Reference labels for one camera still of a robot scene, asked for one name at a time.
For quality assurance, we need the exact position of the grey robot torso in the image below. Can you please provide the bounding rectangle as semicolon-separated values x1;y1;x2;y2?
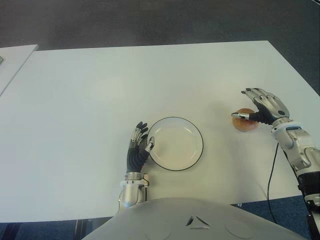
81;197;307;240

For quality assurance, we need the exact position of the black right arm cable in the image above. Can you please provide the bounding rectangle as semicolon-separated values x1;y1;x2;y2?
266;143;280;225

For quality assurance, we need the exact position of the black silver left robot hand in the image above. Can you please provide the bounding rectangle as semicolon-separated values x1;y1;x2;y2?
126;121;156;174

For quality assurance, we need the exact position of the white plate with black rim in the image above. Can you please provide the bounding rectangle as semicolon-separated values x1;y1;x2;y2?
147;116;205;172

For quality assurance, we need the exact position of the red yellow apple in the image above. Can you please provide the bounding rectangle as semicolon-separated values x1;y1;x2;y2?
232;107;258;132

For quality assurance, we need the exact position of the white side table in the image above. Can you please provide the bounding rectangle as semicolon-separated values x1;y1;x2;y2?
0;44;39;97

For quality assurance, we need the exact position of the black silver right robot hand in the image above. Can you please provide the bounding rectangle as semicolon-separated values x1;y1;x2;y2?
231;87;291;126

